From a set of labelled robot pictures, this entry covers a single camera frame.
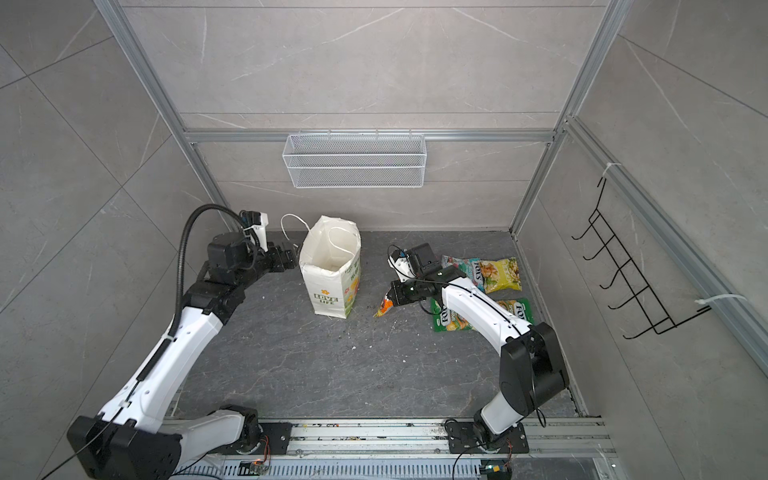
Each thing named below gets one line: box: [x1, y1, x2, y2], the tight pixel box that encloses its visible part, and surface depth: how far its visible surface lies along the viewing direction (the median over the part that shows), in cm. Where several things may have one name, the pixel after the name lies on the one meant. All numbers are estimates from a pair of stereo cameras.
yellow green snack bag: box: [479, 257, 523, 294], surface depth 103 cm
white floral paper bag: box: [299, 215, 361, 319], surface depth 85 cm
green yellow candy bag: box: [430, 298, 475, 332], surface depth 92 cm
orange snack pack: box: [373, 299, 393, 317], surface depth 86 cm
